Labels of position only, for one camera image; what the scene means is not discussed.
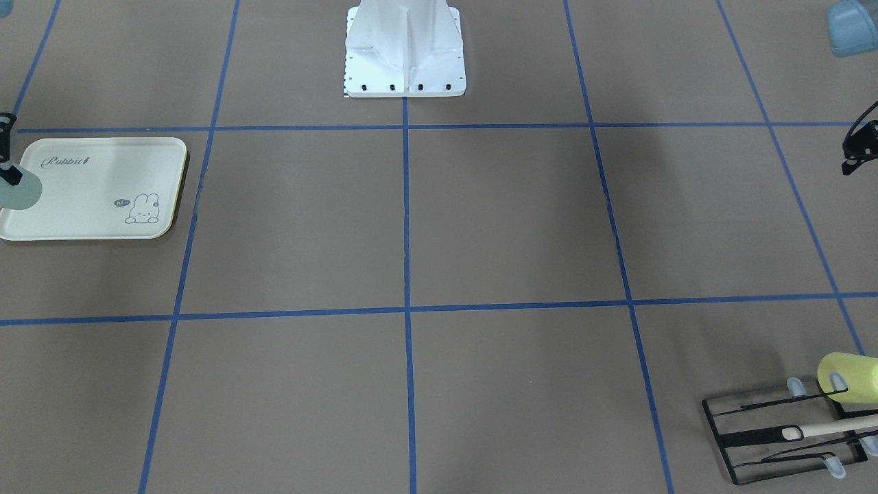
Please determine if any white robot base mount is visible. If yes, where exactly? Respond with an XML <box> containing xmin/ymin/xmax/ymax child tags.
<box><xmin>343</xmin><ymin>1</ymin><xmax>467</xmax><ymax>98</ymax></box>

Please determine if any wooden rack handle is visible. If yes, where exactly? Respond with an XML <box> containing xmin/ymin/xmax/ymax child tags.
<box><xmin>781</xmin><ymin>414</ymin><xmax>877</xmax><ymax>441</ymax></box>

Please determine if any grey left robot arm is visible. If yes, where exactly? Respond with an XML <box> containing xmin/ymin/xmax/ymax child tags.
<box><xmin>826</xmin><ymin>1</ymin><xmax>877</xmax><ymax>177</ymax></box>

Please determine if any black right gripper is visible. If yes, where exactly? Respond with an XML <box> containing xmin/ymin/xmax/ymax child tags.
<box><xmin>0</xmin><ymin>113</ymin><xmax>24</xmax><ymax>187</ymax></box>

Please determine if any black wire cup rack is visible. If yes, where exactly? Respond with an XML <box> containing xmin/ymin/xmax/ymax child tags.
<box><xmin>700</xmin><ymin>377</ymin><xmax>876</xmax><ymax>486</ymax></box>

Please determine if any yellow plastic cup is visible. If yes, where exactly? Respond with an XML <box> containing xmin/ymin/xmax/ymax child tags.
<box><xmin>816</xmin><ymin>351</ymin><xmax>877</xmax><ymax>404</ymax></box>

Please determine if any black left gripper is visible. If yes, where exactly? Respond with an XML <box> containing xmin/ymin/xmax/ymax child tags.
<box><xmin>842</xmin><ymin>121</ymin><xmax>877</xmax><ymax>176</ymax></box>

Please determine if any pale green plastic cup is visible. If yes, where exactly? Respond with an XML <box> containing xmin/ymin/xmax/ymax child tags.
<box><xmin>1</xmin><ymin>165</ymin><xmax>42</xmax><ymax>210</ymax></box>

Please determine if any white rabbit print tray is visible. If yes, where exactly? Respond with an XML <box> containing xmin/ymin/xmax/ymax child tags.
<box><xmin>2</xmin><ymin>137</ymin><xmax>188</xmax><ymax>242</ymax></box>

